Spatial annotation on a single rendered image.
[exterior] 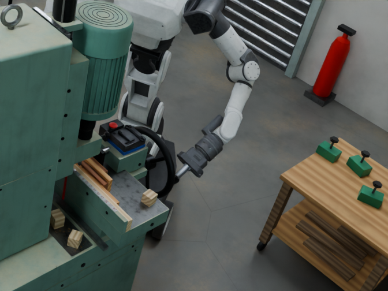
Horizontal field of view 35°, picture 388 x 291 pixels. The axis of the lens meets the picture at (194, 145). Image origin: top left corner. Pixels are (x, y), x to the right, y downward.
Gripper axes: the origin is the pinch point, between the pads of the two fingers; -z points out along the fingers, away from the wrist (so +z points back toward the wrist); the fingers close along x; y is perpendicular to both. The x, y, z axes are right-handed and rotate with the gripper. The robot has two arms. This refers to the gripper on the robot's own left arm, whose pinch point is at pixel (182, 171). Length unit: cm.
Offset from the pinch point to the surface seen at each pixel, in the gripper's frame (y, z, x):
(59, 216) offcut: 28, -46, 9
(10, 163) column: 68, -47, 15
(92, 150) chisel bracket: 36.2, -24.4, 16.1
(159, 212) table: 24.9, -21.5, -11.4
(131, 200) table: 24.9, -25.0, -1.8
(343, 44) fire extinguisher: -155, 187, 29
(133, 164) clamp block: 16.9, -14.7, 9.6
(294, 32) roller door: -182, 186, 69
